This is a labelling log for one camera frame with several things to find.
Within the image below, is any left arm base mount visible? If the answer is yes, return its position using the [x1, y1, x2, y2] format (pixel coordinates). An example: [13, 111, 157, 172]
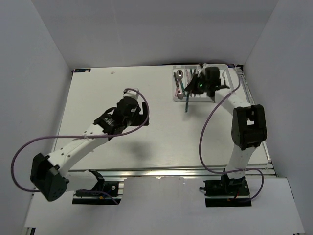
[68, 169, 123, 205]

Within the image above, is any purple cable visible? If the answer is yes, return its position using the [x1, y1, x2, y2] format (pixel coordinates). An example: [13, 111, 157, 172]
[200, 64, 265, 203]
[11, 87, 150, 193]

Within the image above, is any dark handled spoon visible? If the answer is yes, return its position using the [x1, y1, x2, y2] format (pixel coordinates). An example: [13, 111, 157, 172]
[173, 72, 179, 89]

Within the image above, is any teal handled spoon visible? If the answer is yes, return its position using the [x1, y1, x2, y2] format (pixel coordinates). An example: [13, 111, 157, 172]
[176, 70, 186, 97]

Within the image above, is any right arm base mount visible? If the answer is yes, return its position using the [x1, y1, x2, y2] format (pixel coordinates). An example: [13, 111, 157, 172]
[199, 180, 252, 208]

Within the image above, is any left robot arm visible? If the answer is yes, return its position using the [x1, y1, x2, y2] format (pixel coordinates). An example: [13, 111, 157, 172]
[30, 97, 150, 202]

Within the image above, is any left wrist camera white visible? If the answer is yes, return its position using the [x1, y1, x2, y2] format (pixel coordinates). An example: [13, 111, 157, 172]
[123, 89, 139, 100]

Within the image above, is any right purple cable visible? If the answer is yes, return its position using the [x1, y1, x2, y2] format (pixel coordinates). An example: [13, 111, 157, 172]
[200, 64, 265, 203]

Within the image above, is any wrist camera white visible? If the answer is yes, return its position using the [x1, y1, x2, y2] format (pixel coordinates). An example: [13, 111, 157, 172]
[199, 63, 209, 71]
[123, 89, 139, 100]

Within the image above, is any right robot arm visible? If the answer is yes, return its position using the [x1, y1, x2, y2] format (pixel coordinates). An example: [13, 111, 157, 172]
[185, 64, 267, 196]

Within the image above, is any white divided utensil tray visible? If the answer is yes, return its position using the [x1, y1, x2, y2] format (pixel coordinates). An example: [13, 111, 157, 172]
[172, 63, 235, 102]

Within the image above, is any pink handled spoon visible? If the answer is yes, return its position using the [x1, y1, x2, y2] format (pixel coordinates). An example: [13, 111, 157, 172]
[175, 87, 184, 100]

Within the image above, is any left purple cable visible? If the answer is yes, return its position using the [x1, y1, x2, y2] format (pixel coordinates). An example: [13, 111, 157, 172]
[11, 87, 150, 193]

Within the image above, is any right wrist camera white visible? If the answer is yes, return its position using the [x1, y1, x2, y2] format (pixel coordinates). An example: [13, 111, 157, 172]
[199, 63, 209, 71]

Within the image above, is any teal handled fork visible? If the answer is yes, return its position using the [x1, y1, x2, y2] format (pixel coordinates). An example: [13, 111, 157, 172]
[185, 92, 190, 113]

